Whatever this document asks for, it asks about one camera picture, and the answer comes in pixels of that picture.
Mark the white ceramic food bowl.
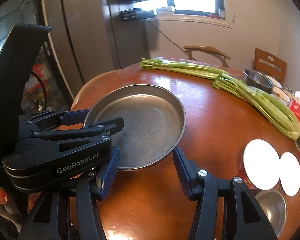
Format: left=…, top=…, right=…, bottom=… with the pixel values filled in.
left=266, top=75, right=290, bottom=106

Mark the window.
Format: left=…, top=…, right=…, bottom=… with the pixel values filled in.
left=138, top=0, right=231, bottom=28

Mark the long celery bunch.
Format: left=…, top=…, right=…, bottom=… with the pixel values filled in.
left=140, top=58, right=229, bottom=80

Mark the black cable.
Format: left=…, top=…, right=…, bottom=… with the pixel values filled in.
left=31, top=71, right=48, bottom=111

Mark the curved wooden armchair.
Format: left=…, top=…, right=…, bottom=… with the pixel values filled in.
left=183, top=45, right=231, bottom=68

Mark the grey refrigerator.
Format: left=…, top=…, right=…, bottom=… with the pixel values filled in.
left=42, top=0, right=150, bottom=98

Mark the thick celery bunch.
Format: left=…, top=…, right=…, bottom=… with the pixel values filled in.
left=211, top=74, right=300, bottom=141

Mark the small steel bowl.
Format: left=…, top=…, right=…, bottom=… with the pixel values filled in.
left=243, top=69, right=274, bottom=94

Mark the large red paper bowl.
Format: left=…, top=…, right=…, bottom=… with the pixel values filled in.
left=239, top=139, right=280, bottom=191

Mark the large steel bowl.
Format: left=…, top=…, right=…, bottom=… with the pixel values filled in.
left=255, top=189, right=287, bottom=237

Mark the steel pan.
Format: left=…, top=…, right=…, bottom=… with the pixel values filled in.
left=83, top=84, right=186, bottom=170

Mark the wooden chair with slats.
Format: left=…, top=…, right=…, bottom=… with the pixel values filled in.
left=254, top=48, right=287, bottom=83

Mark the small red paper bowl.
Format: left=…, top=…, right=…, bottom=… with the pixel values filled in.
left=280, top=152, right=300, bottom=197

